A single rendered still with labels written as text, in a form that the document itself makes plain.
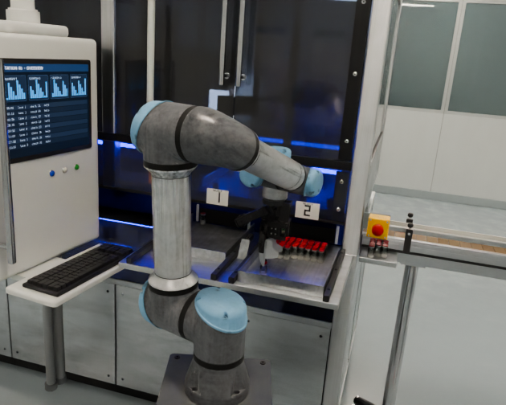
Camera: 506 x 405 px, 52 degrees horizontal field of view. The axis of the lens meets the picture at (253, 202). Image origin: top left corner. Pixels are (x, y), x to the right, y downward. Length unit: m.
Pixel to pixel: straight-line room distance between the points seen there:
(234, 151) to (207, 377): 0.50
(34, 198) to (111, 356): 0.90
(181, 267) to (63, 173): 0.83
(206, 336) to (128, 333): 1.20
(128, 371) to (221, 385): 1.26
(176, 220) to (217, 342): 0.28
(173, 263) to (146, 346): 1.18
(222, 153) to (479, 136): 5.56
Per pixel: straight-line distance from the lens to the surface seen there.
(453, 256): 1.98
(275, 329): 2.05
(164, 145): 1.06
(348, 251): 1.87
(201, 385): 1.21
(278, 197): 1.49
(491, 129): 6.45
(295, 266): 1.71
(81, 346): 2.50
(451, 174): 6.49
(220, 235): 1.94
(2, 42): 1.69
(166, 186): 1.10
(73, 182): 1.94
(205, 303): 1.14
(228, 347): 1.16
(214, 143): 1.00
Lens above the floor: 1.55
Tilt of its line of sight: 16 degrees down
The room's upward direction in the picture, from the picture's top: 4 degrees clockwise
